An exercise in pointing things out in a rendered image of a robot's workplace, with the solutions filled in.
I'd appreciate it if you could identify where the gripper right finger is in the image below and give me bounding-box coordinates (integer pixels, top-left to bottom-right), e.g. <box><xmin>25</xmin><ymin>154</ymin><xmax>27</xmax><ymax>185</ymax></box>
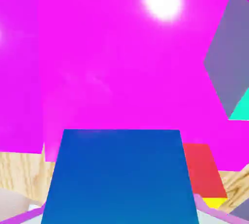
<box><xmin>194</xmin><ymin>193</ymin><xmax>249</xmax><ymax>224</ymax></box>

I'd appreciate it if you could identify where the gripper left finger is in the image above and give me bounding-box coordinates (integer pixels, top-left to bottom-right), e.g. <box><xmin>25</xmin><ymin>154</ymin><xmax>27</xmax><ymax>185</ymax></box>
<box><xmin>0</xmin><ymin>187</ymin><xmax>47</xmax><ymax>224</ymax></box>

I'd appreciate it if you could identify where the small blue cube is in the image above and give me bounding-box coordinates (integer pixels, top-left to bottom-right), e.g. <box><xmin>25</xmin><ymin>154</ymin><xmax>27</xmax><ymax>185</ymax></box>
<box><xmin>40</xmin><ymin>129</ymin><xmax>200</xmax><ymax>224</ymax></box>

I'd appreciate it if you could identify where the small yellow cube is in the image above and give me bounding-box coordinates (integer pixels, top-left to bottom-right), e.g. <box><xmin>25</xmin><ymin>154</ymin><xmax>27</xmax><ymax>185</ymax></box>
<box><xmin>201</xmin><ymin>197</ymin><xmax>229</xmax><ymax>209</ymax></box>

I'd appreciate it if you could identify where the small red cube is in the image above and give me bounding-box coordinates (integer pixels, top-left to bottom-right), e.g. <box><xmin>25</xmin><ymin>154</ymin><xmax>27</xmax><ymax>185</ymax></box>
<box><xmin>182</xmin><ymin>143</ymin><xmax>228</xmax><ymax>199</ymax></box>

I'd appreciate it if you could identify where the large magenta box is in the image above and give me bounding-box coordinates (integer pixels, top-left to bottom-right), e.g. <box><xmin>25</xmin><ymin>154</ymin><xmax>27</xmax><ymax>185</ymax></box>
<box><xmin>0</xmin><ymin>0</ymin><xmax>249</xmax><ymax>172</ymax></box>

